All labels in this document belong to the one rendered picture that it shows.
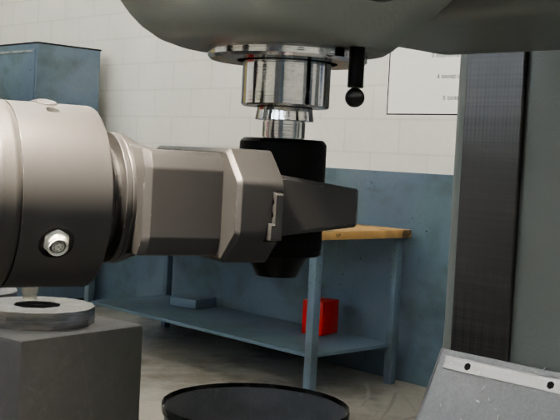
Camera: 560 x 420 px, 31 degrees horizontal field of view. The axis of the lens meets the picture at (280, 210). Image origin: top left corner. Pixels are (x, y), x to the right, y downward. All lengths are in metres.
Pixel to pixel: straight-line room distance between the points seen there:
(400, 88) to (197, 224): 5.50
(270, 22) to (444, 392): 0.52
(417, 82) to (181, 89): 2.16
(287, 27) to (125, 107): 7.50
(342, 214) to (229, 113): 6.48
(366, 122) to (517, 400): 5.27
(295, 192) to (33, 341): 0.30
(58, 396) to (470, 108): 0.43
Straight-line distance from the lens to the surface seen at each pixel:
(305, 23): 0.48
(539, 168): 0.89
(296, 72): 0.53
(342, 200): 0.53
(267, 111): 0.54
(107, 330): 0.80
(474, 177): 0.92
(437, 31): 0.68
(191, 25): 0.50
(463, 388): 0.92
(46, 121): 0.47
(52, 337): 0.77
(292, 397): 2.82
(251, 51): 0.51
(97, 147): 0.47
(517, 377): 0.90
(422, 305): 5.83
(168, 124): 7.52
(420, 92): 5.87
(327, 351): 5.50
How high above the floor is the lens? 1.25
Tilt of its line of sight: 3 degrees down
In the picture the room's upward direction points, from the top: 3 degrees clockwise
